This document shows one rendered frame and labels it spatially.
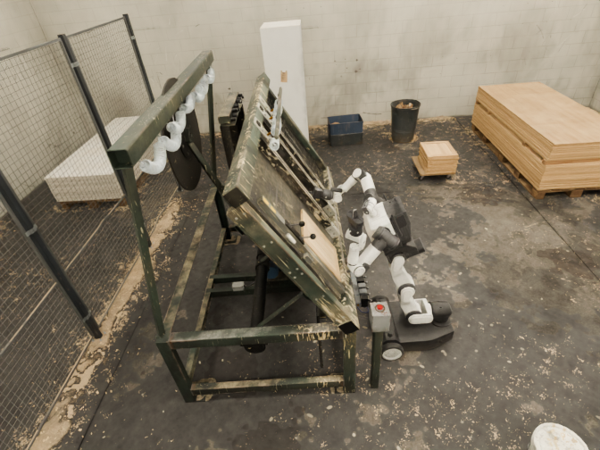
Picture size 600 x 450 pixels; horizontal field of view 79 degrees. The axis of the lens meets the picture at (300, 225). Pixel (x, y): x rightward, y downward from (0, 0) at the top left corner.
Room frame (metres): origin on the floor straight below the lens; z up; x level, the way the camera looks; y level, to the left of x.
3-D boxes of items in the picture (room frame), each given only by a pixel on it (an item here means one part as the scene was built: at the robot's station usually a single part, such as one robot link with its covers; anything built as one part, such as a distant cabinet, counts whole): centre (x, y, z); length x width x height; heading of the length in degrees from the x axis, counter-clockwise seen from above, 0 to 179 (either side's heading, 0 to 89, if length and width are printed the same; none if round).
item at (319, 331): (2.67, 0.34, 0.41); 2.20 x 1.38 x 0.83; 178
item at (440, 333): (2.07, -0.92, 0.19); 0.64 x 0.52 x 0.33; 88
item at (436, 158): (4.94, -2.11, 0.20); 0.61 x 0.53 x 0.40; 175
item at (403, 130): (6.24, -2.03, 0.33); 0.52 x 0.51 x 0.65; 175
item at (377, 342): (1.60, -0.47, 0.38); 0.06 x 0.06 x 0.75; 88
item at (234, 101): (3.43, 0.52, 1.38); 0.70 x 0.15 x 0.85; 178
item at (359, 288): (2.04, -0.42, 0.69); 0.50 x 0.14 x 0.24; 178
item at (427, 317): (2.07, -0.95, 0.28); 0.21 x 0.20 x 0.13; 88
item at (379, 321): (1.60, -0.47, 0.84); 0.12 x 0.12 x 0.18; 88
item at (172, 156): (2.59, 0.76, 1.85); 0.80 x 0.06 x 0.80; 178
